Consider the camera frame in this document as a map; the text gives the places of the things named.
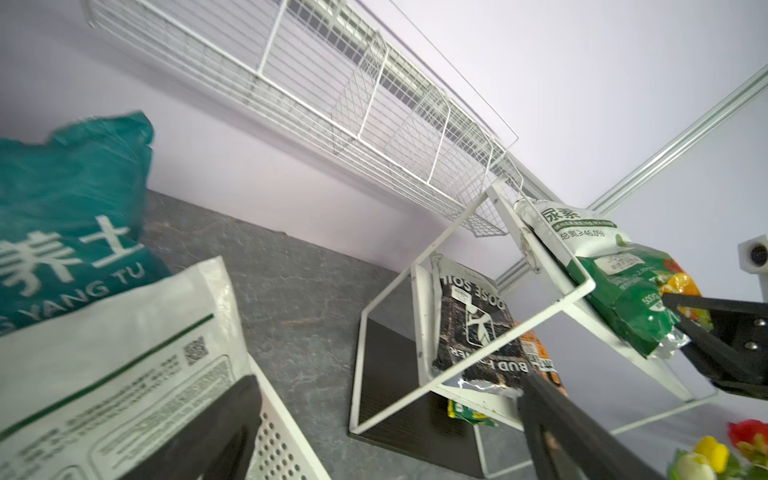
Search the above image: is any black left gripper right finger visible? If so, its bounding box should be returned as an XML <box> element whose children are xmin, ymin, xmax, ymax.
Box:
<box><xmin>518</xmin><ymin>374</ymin><xmax>662</xmax><ymax>479</ymax></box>

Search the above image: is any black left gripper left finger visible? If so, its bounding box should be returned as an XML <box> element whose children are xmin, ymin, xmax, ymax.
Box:
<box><xmin>123</xmin><ymin>375</ymin><xmax>262</xmax><ymax>479</ymax></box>

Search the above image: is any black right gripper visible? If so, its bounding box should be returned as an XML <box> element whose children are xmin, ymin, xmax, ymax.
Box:
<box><xmin>663</xmin><ymin>293</ymin><xmax>767</xmax><ymax>401</ymax></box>

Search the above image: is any white fertilizer bag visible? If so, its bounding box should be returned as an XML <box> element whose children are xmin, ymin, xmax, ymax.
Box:
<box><xmin>1</xmin><ymin>257</ymin><xmax>251</xmax><ymax>479</ymax></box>

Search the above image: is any teal orange soil bag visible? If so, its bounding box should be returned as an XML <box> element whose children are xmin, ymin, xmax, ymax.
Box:
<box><xmin>1</xmin><ymin>112</ymin><xmax>170</xmax><ymax>335</ymax></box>

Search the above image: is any orange fertilizer bag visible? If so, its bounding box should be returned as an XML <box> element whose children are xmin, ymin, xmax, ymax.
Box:
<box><xmin>519</xmin><ymin>330</ymin><xmax>567</xmax><ymax>394</ymax></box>

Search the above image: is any green white urea bag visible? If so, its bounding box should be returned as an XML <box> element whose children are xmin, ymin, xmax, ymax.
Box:
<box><xmin>514</xmin><ymin>200</ymin><xmax>714</xmax><ymax>358</ymax></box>

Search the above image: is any black bud power bag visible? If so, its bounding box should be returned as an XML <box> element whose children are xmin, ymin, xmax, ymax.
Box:
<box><xmin>429</xmin><ymin>252</ymin><xmax>532</xmax><ymax>399</ymax></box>

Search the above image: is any white metal tiered shelf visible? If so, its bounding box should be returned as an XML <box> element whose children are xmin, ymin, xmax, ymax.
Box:
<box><xmin>349</xmin><ymin>177</ymin><xmax>718</xmax><ymax>480</ymax></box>

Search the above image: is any white perforated plastic basket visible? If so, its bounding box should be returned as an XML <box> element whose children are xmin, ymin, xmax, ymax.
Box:
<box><xmin>246</xmin><ymin>357</ymin><xmax>331</xmax><ymax>480</ymax></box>

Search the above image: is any red artificial rose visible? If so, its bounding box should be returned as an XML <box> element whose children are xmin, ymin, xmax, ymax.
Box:
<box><xmin>727</xmin><ymin>420</ymin><xmax>767</xmax><ymax>461</ymax></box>

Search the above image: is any yellow artificial tulip upper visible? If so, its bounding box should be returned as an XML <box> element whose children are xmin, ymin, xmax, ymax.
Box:
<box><xmin>694</xmin><ymin>436</ymin><xmax>730</xmax><ymax>477</ymax></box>

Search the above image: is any white artificial tulip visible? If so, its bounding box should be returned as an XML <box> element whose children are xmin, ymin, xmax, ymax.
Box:
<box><xmin>669</xmin><ymin>453</ymin><xmax>717</xmax><ymax>480</ymax></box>

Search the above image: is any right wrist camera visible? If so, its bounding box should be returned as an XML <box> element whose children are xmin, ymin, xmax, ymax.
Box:
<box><xmin>738</xmin><ymin>234</ymin><xmax>768</xmax><ymax>302</ymax></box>

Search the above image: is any white wire wall rack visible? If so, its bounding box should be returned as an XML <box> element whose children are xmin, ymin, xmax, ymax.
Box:
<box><xmin>84</xmin><ymin>1</ymin><xmax>513</xmax><ymax>220</ymax></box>

